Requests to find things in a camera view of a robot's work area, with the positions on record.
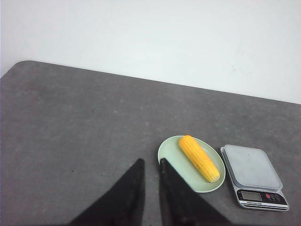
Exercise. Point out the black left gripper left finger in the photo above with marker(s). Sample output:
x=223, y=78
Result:
x=121, y=205

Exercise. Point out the yellow corn cob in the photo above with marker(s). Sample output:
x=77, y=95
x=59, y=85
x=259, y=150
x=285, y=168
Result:
x=199, y=158

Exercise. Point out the green plate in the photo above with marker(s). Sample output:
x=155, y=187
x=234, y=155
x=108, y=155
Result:
x=170, y=150

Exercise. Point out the silver digital kitchen scale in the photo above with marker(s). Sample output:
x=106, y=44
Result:
x=255, y=182

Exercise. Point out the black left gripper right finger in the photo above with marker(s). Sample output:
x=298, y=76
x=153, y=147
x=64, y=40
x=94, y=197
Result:
x=180, y=205

